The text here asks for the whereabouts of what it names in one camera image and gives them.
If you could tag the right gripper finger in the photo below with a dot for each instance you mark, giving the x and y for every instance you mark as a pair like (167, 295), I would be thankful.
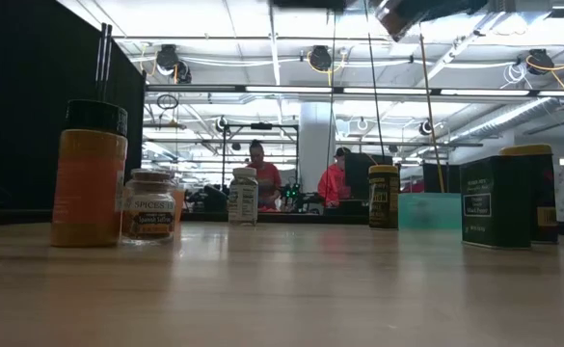
(445, 6)

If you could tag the small glass saffron jar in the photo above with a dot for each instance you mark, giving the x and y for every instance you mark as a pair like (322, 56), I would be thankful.
(397, 21)
(149, 212)

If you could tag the yellow-lid black spice can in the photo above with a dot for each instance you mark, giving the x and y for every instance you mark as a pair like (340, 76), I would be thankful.
(544, 193)
(384, 197)

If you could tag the dark green pepper tin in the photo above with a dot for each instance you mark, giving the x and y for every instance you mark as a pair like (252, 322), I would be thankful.
(496, 202)

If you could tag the white-lid spice jar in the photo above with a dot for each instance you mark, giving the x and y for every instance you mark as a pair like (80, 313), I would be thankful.
(243, 197)

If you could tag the black-lid orange spice jar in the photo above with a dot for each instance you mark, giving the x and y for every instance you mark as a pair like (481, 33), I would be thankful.
(88, 193)

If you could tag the black background robot arm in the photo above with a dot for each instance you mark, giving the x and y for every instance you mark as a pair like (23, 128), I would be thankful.
(291, 195)

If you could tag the black background partition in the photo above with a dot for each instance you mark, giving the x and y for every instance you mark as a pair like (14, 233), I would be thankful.
(450, 178)

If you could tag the long LED light bar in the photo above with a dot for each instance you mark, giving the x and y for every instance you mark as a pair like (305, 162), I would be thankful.
(286, 89)

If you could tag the black monitor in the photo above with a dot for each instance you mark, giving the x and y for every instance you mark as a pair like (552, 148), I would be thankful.
(358, 173)

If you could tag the teal plastic bin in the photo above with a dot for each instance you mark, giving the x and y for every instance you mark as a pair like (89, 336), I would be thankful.
(428, 212)

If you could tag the person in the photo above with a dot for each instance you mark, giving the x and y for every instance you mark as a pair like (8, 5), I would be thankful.
(267, 180)
(332, 185)

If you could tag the black curtain partition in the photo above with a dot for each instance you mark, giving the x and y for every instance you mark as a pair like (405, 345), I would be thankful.
(21, 120)

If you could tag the silver ventilation duct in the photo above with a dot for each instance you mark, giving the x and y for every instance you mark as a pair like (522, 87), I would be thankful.
(503, 120)

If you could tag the black aluminium table frame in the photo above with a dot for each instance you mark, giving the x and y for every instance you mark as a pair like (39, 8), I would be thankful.
(310, 218)

